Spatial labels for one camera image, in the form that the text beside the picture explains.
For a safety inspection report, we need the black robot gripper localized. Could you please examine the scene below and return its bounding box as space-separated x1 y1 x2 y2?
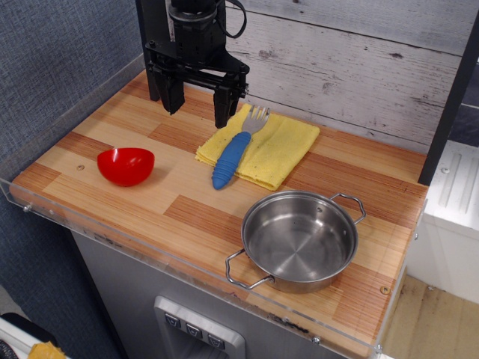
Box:
149 7 249 129

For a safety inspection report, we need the red half tomato bowl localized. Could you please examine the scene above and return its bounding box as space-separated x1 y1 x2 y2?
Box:
97 147 155 187

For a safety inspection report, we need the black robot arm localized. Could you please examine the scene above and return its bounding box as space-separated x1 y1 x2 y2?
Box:
136 1 249 129

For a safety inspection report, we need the yellow folded cloth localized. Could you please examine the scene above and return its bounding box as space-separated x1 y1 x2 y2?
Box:
195 105 320 191

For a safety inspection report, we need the clear acrylic table guard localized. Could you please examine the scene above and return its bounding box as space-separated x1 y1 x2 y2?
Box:
1 58 427 358

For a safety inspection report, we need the grey cabinet with dispenser panel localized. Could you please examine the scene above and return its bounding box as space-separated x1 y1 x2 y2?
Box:
73 233 338 358

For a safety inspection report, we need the white appliance at right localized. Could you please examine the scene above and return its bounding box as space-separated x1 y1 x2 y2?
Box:
406 141 478 303

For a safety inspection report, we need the yellow object bottom left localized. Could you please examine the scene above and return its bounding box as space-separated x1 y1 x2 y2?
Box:
27 342 67 359

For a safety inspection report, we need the blue handled metal fork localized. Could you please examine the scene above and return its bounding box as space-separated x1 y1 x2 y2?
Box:
212 106 270 190

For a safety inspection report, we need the black vertical post left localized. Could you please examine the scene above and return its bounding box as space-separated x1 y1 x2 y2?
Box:
135 0 171 101

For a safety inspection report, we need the black vertical post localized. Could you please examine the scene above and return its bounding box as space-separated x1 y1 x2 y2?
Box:
418 14 478 185
135 0 171 101

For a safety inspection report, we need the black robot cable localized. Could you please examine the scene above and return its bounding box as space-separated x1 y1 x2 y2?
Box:
216 0 248 39

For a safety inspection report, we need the steel pan with handles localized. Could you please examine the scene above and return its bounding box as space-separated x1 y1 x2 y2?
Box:
225 190 367 293

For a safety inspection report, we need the black vertical post right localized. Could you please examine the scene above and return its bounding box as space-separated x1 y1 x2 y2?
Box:
418 14 478 185

